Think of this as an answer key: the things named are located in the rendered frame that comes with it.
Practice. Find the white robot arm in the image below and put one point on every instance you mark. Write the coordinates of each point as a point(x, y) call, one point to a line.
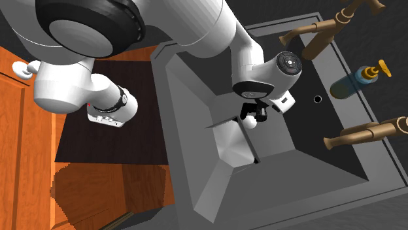
point(197, 22)

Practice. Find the white round thing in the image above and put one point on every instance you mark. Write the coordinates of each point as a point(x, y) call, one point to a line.
point(250, 123)

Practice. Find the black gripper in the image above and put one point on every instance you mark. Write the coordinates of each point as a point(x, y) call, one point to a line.
point(258, 113)

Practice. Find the blue soap dispenser gold pump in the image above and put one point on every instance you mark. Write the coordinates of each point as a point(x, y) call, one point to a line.
point(347, 84)

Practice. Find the grey sink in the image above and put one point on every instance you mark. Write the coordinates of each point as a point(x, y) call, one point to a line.
point(287, 178)

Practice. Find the orange wooden cabinet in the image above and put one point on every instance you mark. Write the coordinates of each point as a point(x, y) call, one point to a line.
point(28, 153)

